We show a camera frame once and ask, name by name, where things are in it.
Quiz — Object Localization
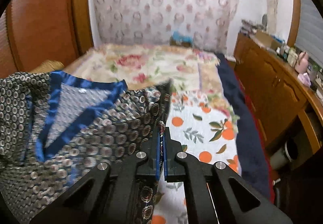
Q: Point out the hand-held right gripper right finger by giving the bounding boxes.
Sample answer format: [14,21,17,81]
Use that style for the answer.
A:
[164,133,294,224]

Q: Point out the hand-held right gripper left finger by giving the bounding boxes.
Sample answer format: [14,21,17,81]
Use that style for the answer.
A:
[30,127,164,224]

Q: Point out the patterned garment with blue trim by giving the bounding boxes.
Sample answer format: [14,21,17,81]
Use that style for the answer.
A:
[0,70,174,224]

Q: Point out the orange fruit print bed sheet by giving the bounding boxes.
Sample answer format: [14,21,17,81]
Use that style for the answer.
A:
[151,91,243,224]

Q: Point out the navy blanket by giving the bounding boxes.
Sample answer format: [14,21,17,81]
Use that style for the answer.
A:
[217,53,274,202]

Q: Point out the floral blanket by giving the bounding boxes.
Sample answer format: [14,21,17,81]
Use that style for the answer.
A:
[64,43,225,103]

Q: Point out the small brown box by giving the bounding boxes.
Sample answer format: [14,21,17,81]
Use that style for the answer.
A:
[170,38,193,48]

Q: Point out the white trash bin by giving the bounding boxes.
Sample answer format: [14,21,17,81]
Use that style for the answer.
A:
[269,139,299,170]

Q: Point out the blue tissue pack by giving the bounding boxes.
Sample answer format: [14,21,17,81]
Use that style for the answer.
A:
[172,31,193,42]

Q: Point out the long wooden cabinet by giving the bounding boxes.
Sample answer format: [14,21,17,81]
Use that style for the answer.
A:
[233,33,323,156]

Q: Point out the woven straw mat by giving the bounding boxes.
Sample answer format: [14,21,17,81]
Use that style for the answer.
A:
[30,60,66,73]

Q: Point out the cardboard box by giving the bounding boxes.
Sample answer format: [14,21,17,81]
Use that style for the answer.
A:
[250,29,280,49]

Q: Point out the pink cloth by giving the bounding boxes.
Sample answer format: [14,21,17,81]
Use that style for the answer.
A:
[298,74,312,87]

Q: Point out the cluster of toiletry bottles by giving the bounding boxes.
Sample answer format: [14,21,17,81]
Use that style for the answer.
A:
[276,42,299,66]

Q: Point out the pink bottle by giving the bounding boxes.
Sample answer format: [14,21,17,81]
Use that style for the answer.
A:
[295,51,309,73]

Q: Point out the grey window blind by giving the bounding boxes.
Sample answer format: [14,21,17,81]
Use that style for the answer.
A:
[294,0,323,63]

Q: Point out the wooden window frame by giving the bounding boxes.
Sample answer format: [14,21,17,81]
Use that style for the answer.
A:
[288,0,302,48]

